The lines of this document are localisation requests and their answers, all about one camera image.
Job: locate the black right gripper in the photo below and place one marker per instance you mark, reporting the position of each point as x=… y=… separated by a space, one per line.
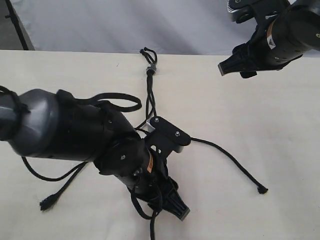
x=271 y=48

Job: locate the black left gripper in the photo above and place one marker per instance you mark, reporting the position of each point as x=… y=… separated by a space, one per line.
x=152 y=184

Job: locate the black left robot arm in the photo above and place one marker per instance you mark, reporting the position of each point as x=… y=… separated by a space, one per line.
x=46 y=125

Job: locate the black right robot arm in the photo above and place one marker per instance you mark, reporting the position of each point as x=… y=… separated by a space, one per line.
x=303 y=19

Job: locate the white backdrop cloth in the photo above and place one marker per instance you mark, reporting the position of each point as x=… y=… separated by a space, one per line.
x=182 y=27

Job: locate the black stand pole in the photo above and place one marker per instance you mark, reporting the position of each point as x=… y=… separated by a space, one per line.
x=15 y=21

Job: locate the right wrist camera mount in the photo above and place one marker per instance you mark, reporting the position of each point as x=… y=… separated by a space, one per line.
x=241 y=11

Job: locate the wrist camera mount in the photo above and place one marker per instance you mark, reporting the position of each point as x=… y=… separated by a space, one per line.
x=165 y=136
x=241 y=11

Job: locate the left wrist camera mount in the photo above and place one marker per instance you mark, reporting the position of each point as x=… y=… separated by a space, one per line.
x=165 y=136

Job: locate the grey metal cable clamp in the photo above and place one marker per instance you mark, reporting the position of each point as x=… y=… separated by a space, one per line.
x=151 y=70

